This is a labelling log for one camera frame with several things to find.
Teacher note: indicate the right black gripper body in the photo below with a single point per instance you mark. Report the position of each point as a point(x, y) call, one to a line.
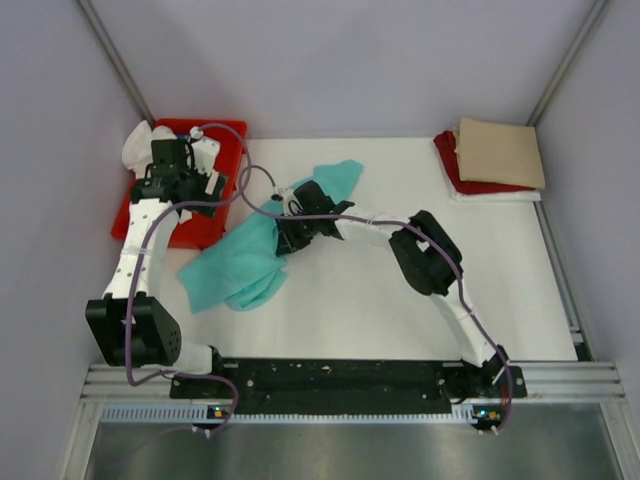
point(295, 224)

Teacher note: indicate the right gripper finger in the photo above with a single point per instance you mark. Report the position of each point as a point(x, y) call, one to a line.
point(294, 244)
point(282, 247)

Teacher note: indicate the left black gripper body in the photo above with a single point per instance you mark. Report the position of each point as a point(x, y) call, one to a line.
point(197, 184)

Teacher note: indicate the teal t shirt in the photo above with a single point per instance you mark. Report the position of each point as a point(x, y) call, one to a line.
point(242, 270)

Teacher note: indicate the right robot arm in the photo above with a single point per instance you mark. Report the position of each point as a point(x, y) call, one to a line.
point(429, 261)

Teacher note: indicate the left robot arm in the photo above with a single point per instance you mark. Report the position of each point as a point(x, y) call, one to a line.
point(129, 323)

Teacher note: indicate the white printed t shirt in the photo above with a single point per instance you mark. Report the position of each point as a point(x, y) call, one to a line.
point(136, 153)

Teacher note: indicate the red plastic bin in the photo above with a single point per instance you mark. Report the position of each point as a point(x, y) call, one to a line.
point(200, 231)

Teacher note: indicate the red folded t shirt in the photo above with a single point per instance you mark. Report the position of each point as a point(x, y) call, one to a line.
point(446, 145)

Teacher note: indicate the beige folded t shirt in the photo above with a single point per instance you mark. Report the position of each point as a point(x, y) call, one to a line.
point(499, 153)

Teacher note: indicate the white folded t shirt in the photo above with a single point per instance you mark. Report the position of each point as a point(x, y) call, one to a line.
point(482, 192)

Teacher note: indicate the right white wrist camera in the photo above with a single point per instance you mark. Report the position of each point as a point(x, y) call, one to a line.
point(288, 201)

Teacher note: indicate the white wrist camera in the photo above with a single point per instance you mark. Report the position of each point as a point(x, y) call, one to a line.
point(288, 201)
point(206, 151)

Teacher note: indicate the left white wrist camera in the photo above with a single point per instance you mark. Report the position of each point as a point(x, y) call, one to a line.
point(206, 151)

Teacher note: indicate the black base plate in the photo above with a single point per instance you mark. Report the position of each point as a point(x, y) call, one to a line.
point(335, 387)

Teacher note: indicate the grey slotted cable duct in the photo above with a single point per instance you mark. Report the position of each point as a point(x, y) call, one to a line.
point(202, 414)

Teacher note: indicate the aluminium frame rail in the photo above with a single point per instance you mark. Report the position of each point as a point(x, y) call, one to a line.
point(547, 382)

